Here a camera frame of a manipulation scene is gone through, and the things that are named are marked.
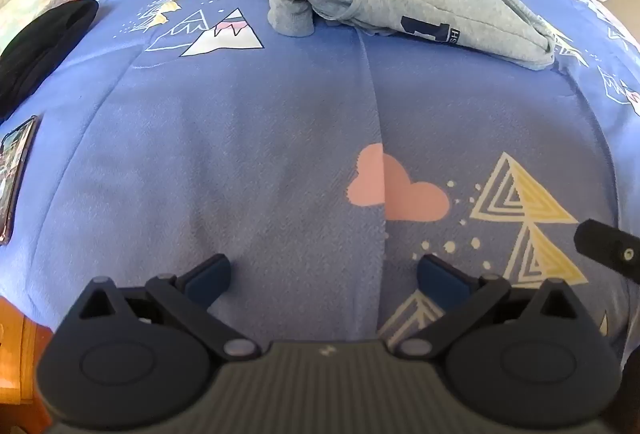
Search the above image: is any blue printed blanket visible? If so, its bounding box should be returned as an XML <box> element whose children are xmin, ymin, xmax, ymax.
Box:
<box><xmin>0</xmin><ymin>0</ymin><xmax>640</xmax><ymax>365</ymax></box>

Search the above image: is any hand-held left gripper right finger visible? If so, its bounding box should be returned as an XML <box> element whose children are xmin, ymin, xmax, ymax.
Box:
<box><xmin>390</xmin><ymin>253</ymin><xmax>584</xmax><ymax>361</ymax></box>

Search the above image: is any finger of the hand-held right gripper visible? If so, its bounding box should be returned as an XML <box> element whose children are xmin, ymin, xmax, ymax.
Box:
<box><xmin>574</xmin><ymin>219</ymin><xmax>640</xmax><ymax>286</ymax></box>

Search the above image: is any wooden bed frame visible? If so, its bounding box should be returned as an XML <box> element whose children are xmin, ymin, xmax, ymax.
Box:
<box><xmin>0</xmin><ymin>296</ymin><xmax>56</xmax><ymax>434</ymax></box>

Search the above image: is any black cloth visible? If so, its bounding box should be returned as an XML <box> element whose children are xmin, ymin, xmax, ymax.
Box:
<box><xmin>0</xmin><ymin>0</ymin><xmax>100</xmax><ymax>122</ymax></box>

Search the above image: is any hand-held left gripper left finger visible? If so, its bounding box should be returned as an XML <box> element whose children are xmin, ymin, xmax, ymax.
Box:
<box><xmin>75</xmin><ymin>253</ymin><xmax>262</xmax><ymax>361</ymax></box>

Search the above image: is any smartphone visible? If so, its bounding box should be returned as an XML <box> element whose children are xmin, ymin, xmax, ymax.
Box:
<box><xmin>0</xmin><ymin>115</ymin><xmax>40</xmax><ymax>247</ymax></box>

